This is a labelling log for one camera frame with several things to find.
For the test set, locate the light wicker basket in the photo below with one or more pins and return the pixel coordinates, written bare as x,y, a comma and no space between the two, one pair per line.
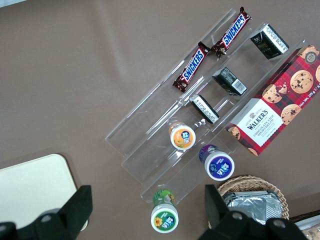
250,183

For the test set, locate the purple yogurt cup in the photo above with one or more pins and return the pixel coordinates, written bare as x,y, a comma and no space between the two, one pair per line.
218,167

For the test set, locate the white plastic bin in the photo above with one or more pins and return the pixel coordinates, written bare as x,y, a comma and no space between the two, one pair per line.
300,218

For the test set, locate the rice cracker snack bag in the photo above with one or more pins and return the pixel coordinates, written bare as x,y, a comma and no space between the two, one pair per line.
312,232

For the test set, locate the red Walkers shortbread box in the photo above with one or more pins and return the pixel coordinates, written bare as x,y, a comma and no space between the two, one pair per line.
275,105

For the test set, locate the cream plastic tray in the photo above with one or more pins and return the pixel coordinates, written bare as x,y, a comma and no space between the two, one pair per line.
32,187

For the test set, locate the aluminium foil container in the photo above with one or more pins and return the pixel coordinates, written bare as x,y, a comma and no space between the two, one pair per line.
255,205

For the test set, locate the clear acrylic stepped stand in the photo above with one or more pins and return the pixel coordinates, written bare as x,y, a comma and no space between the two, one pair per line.
150,140
252,72

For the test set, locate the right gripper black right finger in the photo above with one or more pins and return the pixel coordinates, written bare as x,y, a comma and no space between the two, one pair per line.
220,220

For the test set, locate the small black carton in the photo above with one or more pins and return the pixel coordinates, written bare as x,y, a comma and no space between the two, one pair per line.
270,41
204,109
230,82

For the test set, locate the green yogurt cup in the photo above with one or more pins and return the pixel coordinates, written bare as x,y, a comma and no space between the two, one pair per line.
164,220

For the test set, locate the orange yogurt cup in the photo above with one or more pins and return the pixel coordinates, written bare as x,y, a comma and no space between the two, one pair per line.
183,137

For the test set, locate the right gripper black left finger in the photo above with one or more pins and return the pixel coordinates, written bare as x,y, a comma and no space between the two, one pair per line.
72,210

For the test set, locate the Snickers bar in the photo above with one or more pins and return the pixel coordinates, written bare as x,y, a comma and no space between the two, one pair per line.
233,28
192,68

